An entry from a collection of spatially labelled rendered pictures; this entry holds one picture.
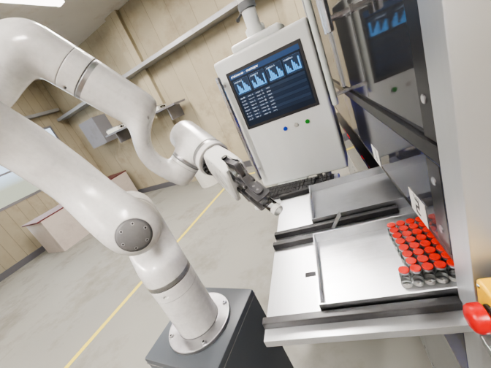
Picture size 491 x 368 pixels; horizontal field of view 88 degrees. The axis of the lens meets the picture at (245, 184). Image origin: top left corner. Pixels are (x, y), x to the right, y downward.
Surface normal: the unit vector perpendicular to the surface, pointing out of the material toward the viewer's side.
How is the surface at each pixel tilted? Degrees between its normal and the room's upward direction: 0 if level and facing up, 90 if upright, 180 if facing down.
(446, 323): 0
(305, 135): 90
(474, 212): 90
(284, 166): 90
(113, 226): 67
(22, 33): 76
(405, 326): 0
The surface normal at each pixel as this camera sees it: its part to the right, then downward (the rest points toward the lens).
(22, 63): 0.37, 0.70
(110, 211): 0.14, -0.23
